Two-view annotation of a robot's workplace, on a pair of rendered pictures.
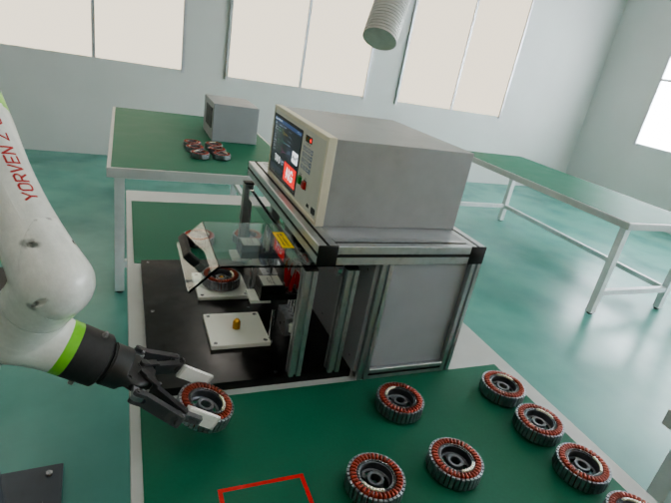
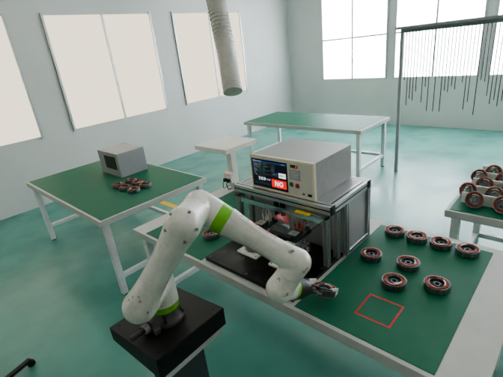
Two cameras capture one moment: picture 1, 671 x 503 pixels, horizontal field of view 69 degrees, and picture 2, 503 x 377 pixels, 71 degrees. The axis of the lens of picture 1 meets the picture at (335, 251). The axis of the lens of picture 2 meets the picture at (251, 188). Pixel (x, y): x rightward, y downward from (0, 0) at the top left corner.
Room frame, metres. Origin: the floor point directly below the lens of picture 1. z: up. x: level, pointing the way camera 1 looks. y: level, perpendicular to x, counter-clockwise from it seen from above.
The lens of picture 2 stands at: (-0.42, 0.90, 1.88)
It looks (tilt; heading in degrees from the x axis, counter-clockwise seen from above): 22 degrees down; 341
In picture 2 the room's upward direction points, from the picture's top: 6 degrees counter-clockwise
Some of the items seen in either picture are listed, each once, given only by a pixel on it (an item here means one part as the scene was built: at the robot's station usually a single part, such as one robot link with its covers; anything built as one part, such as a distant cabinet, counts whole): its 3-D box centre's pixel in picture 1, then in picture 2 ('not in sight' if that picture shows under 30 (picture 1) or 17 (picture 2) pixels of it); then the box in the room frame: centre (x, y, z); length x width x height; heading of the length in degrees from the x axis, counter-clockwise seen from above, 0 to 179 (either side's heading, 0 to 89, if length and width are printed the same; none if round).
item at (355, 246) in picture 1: (349, 205); (300, 185); (1.33, -0.02, 1.09); 0.68 x 0.44 x 0.05; 26
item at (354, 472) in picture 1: (374, 480); (394, 281); (0.68, -0.15, 0.77); 0.11 x 0.11 x 0.04
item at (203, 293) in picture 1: (220, 285); (254, 249); (1.30, 0.33, 0.78); 0.15 x 0.15 x 0.01; 26
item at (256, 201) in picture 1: (272, 225); (278, 209); (1.23, 0.18, 1.03); 0.62 x 0.01 x 0.03; 26
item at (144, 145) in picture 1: (192, 188); (118, 212); (3.42, 1.13, 0.38); 1.85 x 1.10 x 0.75; 26
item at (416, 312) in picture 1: (415, 319); (356, 220); (1.07, -0.23, 0.91); 0.28 x 0.03 x 0.32; 116
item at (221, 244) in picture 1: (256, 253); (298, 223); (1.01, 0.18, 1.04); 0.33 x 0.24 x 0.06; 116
